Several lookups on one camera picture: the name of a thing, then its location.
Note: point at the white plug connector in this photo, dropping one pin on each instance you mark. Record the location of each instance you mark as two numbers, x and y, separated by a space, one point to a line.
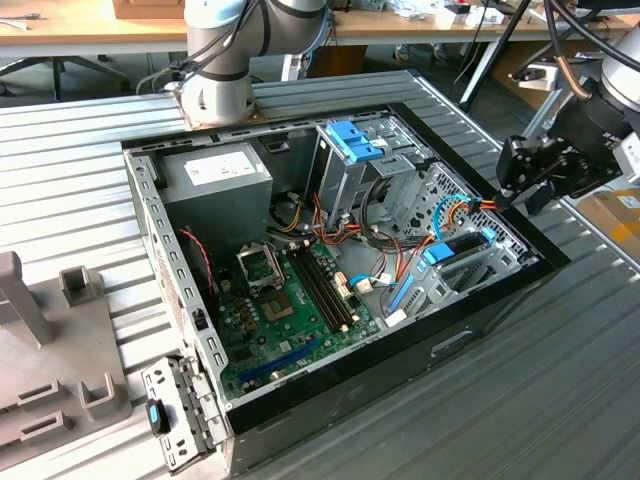
363 286

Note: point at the black RAM slot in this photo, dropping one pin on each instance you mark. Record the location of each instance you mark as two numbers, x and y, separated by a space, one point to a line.
317 289
331 286
311 290
325 288

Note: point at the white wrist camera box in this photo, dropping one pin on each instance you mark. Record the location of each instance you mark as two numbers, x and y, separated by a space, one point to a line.
627 160

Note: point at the round coin battery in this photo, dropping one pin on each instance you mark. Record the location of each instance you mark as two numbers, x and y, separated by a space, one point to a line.
275 377

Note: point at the blue plastic drive latch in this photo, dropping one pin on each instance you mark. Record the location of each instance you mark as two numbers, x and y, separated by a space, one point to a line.
350 140

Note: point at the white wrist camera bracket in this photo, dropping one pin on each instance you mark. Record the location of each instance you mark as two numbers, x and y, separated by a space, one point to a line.
542 75

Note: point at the brown cabinet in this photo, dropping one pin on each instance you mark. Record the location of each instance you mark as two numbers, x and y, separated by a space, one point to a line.
340 60

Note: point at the small brown cardboard box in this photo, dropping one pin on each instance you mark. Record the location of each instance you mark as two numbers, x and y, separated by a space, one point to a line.
145 9

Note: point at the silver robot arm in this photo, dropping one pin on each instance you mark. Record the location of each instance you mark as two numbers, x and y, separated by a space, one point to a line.
220 55

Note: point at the cardboard box yellow label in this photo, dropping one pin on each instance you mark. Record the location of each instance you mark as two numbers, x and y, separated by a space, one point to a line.
615 225

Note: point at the grey parts rack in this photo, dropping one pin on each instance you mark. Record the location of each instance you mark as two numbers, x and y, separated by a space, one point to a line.
75 340

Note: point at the black blue latch clip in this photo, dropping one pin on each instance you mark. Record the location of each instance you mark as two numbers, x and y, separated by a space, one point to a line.
157 417

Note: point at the thin metal locking lever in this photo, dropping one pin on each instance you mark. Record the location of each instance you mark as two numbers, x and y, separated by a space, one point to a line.
278 270

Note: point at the dark desk leg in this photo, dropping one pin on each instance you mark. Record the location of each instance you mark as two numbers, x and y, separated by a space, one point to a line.
57 75

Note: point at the blue expansion slot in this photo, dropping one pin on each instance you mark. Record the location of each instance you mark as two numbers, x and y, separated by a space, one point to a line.
280 361

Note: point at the metal disk bay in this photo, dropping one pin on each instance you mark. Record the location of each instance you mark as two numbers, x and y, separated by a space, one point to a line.
435 295

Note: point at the black tripod pole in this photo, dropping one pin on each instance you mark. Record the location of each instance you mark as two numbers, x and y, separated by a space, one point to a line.
495 50

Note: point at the light wooden desk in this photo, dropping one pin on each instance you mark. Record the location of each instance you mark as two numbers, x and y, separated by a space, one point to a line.
75 27
425 30

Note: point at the large brown cardboard box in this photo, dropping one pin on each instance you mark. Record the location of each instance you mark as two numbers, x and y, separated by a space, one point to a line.
525 50

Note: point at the aluminium profile frame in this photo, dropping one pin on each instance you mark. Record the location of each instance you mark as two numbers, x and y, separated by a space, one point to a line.
537 120

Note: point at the grey power supply unit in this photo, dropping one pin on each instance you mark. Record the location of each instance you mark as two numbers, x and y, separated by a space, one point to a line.
215 210

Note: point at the white paper tag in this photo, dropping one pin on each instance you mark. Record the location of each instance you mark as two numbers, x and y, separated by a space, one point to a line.
395 317

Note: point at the metal card retainer bracket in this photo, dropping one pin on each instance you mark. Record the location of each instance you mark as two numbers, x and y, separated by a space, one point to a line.
165 380

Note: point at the green motherboard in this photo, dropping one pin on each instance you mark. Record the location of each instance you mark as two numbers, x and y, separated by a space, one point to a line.
295 345

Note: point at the metal drive cage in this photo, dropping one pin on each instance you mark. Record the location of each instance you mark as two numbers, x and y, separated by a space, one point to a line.
340 185

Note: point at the open black PC case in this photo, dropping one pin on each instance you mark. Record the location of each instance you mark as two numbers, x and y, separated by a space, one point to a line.
400 380

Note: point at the hard disk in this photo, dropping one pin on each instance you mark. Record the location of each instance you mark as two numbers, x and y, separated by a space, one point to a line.
437 254

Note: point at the black case fan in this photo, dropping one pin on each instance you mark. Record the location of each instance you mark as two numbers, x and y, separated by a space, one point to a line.
192 270

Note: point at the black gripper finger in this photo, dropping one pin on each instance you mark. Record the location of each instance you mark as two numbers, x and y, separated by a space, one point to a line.
537 200
515 162

